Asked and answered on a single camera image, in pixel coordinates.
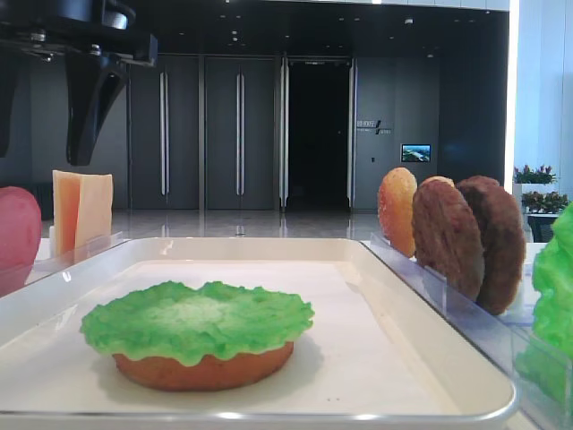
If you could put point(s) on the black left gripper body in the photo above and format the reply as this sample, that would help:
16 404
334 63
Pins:
97 28

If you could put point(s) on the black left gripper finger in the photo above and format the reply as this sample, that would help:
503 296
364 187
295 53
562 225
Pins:
10 71
93 84

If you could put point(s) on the orange cheese slice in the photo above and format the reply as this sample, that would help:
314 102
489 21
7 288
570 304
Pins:
66 191

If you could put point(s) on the pale yellow cheese slice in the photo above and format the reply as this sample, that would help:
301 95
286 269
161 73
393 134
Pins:
94 218

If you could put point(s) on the clear acrylic cheese rack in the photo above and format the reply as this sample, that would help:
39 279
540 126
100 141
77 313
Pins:
21 276

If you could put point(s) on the green lettuce leaf on bun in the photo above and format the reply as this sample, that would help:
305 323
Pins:
175 321

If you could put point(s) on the front brown meat patty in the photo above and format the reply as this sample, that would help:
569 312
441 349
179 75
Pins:
447 237

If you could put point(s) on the brown meat patty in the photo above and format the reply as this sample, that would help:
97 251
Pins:
447 237
504 246

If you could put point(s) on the rear brown meat patty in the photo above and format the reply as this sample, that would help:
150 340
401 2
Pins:
504 246

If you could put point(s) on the green lettuce leaf in rack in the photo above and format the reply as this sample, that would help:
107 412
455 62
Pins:
552 278

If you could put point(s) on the clear acrylic lettuce rack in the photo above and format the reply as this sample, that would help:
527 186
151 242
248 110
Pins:
545 376

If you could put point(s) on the white rectangular tray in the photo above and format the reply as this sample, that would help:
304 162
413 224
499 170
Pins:
376 357

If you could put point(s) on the bottom bun slice on tray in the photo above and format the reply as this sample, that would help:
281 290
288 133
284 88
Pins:
211 374

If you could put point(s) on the front tan bun slice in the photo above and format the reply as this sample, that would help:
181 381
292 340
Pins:
395 209

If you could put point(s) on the red flower planter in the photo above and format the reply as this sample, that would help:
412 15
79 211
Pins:
536 189

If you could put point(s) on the clear acrylic patty rack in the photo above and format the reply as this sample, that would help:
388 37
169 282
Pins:
499 337

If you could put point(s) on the wall display screen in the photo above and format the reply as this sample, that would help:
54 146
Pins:
416 153

